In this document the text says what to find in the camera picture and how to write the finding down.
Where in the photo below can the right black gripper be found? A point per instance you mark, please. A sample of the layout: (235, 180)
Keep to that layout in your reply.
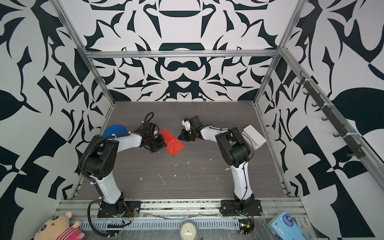
(184, 138)

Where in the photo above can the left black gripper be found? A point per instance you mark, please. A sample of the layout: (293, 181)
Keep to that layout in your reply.
(162, 145)

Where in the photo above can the red square paper sheet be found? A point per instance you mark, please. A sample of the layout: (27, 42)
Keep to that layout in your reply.
(174, 146)

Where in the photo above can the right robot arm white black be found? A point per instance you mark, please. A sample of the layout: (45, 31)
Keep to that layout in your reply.
(234, 149)

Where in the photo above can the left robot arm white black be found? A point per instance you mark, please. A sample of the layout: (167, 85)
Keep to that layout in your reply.
(98, 161)

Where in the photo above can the blue cloth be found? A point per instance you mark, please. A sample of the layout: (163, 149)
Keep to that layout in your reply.
(115, 130)

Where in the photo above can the white rectangular box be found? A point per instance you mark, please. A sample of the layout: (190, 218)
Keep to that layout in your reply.
(253, 137)

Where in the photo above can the round analog clock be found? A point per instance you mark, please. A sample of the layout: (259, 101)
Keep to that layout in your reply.
(188, 231)

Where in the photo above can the pink plush toy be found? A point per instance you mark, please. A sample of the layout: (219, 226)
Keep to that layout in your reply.
(58, 228)

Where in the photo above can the blue tissue pack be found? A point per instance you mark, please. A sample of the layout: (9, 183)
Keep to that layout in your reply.
(285, 228)

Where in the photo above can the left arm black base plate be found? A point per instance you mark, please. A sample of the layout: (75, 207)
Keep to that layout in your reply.
(124, 209)

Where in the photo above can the white slotted cable duct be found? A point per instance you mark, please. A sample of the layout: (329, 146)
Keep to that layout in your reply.
(162, 224)

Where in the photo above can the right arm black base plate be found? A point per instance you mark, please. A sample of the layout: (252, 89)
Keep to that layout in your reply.
(249, 207)

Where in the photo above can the black wall hook rack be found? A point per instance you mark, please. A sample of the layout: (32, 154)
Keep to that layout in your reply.
(333, 116)

